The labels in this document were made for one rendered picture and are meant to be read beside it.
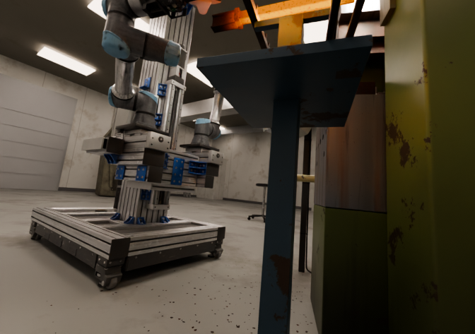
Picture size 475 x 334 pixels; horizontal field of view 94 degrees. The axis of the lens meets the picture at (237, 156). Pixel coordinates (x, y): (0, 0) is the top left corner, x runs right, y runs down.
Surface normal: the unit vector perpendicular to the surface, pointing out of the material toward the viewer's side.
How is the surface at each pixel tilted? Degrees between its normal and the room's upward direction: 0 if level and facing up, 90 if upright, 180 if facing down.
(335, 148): 90
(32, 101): 90
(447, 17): 90
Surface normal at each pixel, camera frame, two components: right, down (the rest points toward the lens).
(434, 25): -0.22, -0.18
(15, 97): 0.82, -0.02
